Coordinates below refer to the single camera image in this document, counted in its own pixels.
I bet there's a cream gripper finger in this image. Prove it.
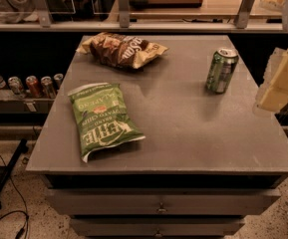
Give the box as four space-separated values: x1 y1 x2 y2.
255 48 288 113

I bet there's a green soda can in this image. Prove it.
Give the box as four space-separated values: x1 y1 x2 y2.
206 47 239 94

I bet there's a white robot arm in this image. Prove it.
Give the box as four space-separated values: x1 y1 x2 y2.
255 0 288 113

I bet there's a dark soda can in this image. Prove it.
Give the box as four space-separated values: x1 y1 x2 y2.
53 73 64 89

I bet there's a brown soda can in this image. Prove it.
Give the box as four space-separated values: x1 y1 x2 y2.
41 76 56 99

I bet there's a red soda can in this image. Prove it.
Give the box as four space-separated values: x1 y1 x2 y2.
26 76 43 98

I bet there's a silver green can on shelf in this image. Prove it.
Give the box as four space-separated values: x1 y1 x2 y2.
8 77 26 99

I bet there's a brown chips bag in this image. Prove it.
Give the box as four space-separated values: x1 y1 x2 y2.
77 32 168 70

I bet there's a green Kettle chips bag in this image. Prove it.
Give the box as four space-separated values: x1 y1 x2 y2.
68 83 145 162

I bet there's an upper grey drawer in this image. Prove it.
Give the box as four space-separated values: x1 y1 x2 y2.
46 189 280 216

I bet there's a grey drawer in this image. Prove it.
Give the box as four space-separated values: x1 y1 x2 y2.
70 218 244 237
46 189 280 216

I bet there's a lower grey drawer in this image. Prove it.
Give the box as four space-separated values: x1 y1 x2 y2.
70 218 244 237

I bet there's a low side shelf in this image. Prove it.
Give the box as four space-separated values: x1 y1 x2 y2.
0 90 54 114

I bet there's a black metal stand leg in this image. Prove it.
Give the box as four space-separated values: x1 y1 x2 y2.
0 138 29 213

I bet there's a middle metal bracket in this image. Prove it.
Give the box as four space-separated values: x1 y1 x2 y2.
118 0 130 28

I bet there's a left metal bracket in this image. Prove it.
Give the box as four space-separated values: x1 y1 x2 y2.
33 0 52 28

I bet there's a black floor cable left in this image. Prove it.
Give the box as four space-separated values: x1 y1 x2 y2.
0 128 30 239

